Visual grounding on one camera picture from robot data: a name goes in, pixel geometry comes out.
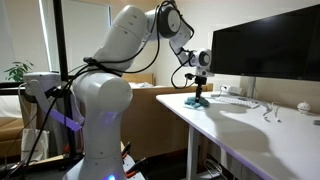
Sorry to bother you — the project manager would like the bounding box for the white paper bag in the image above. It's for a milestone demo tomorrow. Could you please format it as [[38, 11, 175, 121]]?
[[20, 128, 50, 164]]

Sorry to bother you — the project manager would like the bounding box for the blue terry towel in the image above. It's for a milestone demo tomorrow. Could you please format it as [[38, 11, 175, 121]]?
[[183, 96, 212, 110]]

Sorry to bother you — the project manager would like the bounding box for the small white ball figure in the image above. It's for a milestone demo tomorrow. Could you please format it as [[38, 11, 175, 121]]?
[[297, 101, 312, 115]]

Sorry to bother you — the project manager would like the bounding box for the black horizontal bar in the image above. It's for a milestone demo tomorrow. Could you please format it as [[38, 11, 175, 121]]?
[[0, 81, 27, 98]]

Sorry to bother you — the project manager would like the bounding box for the grey under-desk cables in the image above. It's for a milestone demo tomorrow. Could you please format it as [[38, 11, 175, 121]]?
[[202, 158, 225, 180]]

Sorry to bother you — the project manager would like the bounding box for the white cushion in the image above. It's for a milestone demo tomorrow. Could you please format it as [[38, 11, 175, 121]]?
[[0, 95, 23, 120]]

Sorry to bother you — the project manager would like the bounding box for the brown sofa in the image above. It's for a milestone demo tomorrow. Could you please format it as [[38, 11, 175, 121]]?
[[0, 118, 28, 160]]

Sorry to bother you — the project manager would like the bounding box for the white keyboard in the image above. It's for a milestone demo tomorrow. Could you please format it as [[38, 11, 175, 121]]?
[[210, 95, 261, 110]]

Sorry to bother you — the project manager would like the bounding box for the white desk cable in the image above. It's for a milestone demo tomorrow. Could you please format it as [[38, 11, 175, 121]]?
[[271, 101, 283, 124], [262, 102, 274, 123]]

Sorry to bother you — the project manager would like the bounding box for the grey monitor stand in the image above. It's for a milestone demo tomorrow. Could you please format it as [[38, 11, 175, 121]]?
[[246, 76, 258, 100]]

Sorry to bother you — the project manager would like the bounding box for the white desk leg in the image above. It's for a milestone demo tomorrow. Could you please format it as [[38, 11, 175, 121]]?
[[185, 124, 202, 180]]

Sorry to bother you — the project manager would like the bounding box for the green potted plant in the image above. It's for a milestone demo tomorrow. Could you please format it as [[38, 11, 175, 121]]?
[[3, 60, 34, 84]]

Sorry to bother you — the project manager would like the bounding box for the large black monitor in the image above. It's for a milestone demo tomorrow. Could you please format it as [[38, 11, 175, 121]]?
[[209, 3, 320, 83]]

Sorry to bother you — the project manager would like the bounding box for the white robot base platform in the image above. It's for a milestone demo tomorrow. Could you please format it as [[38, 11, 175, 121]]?
[[61, 151, 147, 180]]

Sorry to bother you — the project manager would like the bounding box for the black vertical pole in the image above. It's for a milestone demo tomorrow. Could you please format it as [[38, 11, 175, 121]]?
[[52, 0, 77, 159]]

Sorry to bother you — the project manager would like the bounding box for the red handled tool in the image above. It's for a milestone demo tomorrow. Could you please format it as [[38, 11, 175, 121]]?
[[120, 141, 132, 160], [124, 157, 148, 179]]

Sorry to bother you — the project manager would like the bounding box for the white window blind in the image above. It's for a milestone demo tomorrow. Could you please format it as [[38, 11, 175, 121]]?
[[38, 0, 113, 74]]

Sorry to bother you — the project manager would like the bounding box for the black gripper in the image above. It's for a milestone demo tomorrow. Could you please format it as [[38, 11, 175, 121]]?
[[195, 76, 205, 101]]

